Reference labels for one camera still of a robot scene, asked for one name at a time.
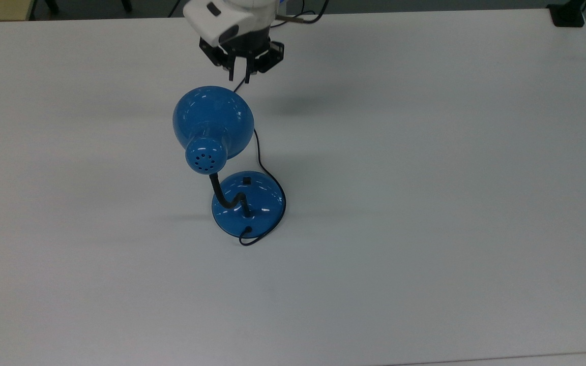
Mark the black lamp power cord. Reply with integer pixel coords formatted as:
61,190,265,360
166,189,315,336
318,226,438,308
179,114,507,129
233,75,287,247

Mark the black table corner clamp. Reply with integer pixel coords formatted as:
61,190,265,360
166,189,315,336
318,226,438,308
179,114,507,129
547,0,586,27

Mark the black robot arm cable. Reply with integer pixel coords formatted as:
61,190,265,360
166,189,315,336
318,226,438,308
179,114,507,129
272,0,330,25

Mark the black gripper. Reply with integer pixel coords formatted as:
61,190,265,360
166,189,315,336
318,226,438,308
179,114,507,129
199,29,285,85

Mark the blue gooseneck desk lamp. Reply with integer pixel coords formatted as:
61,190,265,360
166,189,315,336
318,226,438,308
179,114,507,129
172,85,287,238

